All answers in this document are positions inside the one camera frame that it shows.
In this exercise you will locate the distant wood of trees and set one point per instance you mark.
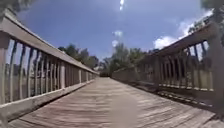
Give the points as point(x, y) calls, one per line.
point(116, 58)

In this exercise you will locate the wooden plank bridge deck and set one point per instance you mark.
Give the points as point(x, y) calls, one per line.
point(110, 106)

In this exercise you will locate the grey wooden bridge railing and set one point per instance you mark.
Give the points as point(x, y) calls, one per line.
point(36, 71)
point(186, 66)

